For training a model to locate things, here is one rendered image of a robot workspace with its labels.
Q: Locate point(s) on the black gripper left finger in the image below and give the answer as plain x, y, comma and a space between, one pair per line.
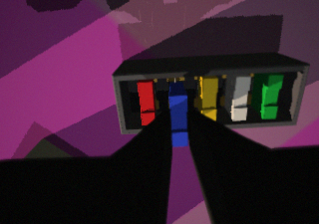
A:
131, 186

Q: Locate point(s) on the red fuse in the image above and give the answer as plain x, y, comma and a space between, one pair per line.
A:
147, 100

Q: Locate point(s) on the yellow fuse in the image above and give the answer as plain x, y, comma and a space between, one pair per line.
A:
207, 93

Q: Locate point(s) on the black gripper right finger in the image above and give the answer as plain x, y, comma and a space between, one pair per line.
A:
243, 181

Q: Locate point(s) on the beige square tray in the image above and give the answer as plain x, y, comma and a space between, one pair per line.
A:
45, 149

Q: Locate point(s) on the dark grey fuse block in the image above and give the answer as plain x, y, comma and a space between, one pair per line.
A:
254, 90

